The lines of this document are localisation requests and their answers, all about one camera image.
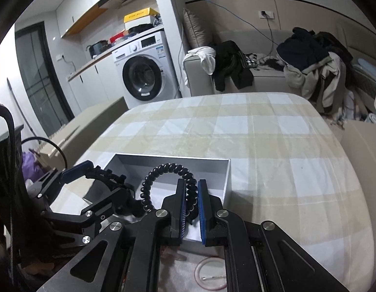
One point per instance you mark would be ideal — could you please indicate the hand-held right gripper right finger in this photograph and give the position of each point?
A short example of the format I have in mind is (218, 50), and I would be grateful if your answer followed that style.
(202, 216)

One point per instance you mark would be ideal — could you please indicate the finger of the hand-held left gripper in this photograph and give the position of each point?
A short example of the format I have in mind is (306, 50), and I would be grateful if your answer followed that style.
(96, 211)
(77, 170)

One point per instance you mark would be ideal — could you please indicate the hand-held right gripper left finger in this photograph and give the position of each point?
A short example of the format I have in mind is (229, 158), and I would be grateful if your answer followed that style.
(181, 213)

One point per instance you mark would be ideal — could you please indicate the black hair clip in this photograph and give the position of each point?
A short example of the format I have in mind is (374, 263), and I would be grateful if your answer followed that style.
(110, 178)

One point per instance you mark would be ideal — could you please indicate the silver cardboard box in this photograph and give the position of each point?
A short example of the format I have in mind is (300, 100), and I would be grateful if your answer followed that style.
(175, 165)

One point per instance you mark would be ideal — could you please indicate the purple bag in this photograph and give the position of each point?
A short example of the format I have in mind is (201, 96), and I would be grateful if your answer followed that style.
(31, 164)

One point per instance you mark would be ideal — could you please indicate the beige cardboard box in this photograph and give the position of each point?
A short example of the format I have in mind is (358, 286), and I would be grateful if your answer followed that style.
(90, 118)

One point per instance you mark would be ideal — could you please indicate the white kitchen base cabinet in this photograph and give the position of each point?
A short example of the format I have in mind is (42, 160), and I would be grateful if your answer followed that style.
(93, 82)

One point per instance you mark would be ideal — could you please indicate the dark glass door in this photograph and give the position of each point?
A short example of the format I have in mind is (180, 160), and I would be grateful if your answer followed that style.
(38, 82)

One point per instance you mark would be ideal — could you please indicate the black cooking pot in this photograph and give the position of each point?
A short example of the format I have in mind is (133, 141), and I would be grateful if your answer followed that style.
(99, 48)

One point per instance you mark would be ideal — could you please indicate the red box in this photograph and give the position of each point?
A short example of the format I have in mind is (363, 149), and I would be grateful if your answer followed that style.
(116, 38)

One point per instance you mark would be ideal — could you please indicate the white washing machine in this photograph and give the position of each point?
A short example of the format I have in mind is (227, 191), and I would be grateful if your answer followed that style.
(148, 51)

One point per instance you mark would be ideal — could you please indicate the grey sofa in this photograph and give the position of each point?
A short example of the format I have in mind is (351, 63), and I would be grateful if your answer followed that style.
(267, 80)

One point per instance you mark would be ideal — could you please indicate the black bag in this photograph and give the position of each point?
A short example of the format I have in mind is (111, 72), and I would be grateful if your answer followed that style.
(139, 29)

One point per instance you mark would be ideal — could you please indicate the white garment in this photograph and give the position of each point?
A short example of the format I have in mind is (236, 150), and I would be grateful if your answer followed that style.
(207, 57)

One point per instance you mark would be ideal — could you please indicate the white box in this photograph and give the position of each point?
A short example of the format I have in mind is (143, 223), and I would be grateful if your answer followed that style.
(139, 23)

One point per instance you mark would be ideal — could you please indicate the black garment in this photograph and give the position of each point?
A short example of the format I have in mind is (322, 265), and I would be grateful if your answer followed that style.
(230, 57)

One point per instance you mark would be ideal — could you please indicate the black white patterned cloth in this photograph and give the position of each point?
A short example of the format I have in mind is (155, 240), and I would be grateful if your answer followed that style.
(251, 60)

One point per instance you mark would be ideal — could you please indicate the yellow box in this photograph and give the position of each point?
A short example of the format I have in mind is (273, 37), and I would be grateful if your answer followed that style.
(139, 13)

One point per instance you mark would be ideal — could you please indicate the grey pillow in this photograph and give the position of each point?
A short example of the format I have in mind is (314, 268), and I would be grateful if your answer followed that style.
(195, 30)

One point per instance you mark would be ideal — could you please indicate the grey hoodie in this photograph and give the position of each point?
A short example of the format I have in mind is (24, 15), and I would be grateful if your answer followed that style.
(324, 79)

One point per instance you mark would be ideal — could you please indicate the dark jacket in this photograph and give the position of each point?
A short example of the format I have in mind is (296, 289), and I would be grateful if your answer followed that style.
(300, 51)

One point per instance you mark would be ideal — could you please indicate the black clothes heap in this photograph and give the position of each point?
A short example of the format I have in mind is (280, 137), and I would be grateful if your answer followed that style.
(337, 45)

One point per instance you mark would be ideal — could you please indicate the light blue cushion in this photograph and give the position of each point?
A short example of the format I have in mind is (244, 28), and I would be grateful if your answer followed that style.
(367, 65)

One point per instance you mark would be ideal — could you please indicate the kitchen wall socket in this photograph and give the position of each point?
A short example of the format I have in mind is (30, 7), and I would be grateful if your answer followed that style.
(59, 57)

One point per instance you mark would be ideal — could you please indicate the white wall cabinet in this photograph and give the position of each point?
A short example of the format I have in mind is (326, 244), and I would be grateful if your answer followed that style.
(78, 3)

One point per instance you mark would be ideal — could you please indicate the white wall socket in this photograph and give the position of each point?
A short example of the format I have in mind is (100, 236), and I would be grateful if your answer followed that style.
(262, 14)

